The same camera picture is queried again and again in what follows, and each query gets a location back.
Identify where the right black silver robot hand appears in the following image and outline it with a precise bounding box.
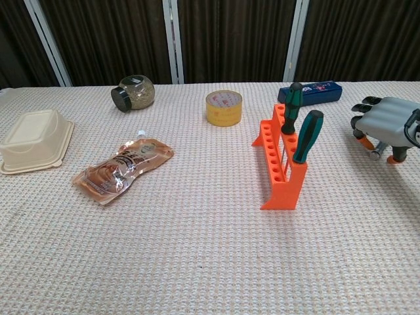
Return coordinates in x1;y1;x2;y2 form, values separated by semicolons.
350;96;420;165

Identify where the black metal precision screwdriver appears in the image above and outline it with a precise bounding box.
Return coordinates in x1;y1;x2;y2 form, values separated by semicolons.
367;146;387;161

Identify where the teal handled screwdriver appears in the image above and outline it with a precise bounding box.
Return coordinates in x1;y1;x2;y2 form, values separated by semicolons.
285;110;325;177

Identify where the green black handled screwdriver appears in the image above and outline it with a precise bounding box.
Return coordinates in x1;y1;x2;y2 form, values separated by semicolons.
278;82;305;165

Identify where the orange screwdriver rack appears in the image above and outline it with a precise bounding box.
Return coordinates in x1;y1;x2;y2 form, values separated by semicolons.
251;103;308;211

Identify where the dark blue rectangular box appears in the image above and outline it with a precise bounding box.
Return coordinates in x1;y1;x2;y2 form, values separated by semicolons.
277;80;343;106

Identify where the yellow tape roll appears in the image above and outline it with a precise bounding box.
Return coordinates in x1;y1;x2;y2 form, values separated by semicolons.
205;90;243;127

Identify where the beige woven tablecloth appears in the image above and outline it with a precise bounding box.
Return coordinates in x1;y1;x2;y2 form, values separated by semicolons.
0;80;420;315

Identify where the glass jar with black lid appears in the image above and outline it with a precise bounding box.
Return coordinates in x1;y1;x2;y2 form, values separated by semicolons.
110;75;156;114

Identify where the orange-brown sauce pouch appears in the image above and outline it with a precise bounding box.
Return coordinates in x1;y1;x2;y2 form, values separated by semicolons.
72;130;175;206

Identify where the beige lidded food container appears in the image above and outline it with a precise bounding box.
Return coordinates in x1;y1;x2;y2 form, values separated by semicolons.
0;110;75;175

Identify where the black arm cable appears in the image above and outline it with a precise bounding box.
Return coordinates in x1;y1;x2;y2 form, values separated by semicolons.
405;110;420;147

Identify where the white metal partition post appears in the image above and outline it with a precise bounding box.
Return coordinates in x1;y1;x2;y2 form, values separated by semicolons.
24;0;72;87
163;0;185;85
282;0;306;82

